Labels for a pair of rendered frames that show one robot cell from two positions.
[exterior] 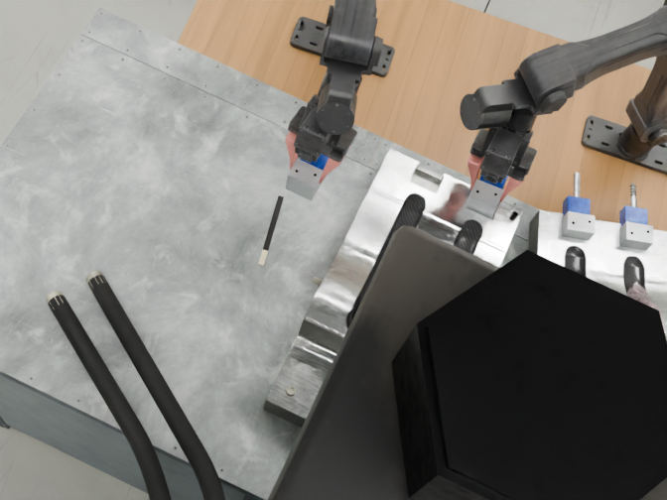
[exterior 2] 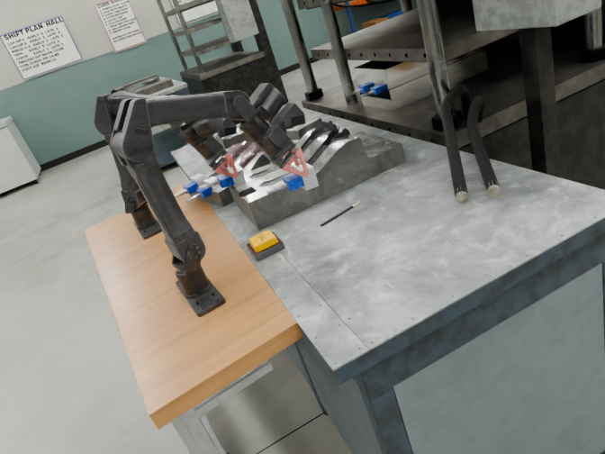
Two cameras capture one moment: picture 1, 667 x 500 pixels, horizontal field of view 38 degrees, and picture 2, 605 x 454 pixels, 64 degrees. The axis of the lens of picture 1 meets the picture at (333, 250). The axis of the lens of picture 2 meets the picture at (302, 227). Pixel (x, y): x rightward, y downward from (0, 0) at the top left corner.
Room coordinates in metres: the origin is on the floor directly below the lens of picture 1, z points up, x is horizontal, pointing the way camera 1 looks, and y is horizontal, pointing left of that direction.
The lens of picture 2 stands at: (1.24, 1.16, 1.37)
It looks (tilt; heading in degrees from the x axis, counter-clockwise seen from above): 26 degrees down; 248
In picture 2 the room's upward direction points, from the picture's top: 19 degrees counter-clockwise
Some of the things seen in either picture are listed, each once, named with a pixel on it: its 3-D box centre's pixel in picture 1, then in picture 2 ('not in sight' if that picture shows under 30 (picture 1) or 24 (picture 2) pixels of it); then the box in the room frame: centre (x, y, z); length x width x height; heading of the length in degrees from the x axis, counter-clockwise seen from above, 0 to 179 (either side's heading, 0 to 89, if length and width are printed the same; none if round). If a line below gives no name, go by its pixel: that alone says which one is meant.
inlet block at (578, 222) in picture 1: (576, 204); (203, 193); (0.93, -0.39, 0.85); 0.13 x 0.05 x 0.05; 10
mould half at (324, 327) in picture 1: (400, 301); (311, 165); (0.63, -0.13, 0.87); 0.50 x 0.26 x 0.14; 173
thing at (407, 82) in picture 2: not in sight; (419, 68); (-0.23, -0.57, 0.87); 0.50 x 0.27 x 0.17; 173
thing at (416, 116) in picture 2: not in sight; (432, 86); (-0.32, -0.61, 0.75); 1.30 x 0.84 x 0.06; 83
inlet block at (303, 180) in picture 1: (316, 157); (290, 183); (0.81, 0.08, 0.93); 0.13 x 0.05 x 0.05; 172
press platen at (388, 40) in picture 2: not in sight; (431, 26); (-0.37, -0.61, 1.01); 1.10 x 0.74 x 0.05; 83
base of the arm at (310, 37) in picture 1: (344, 36); (193, 279); (1.13, 0.11, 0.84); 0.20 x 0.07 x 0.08; 90
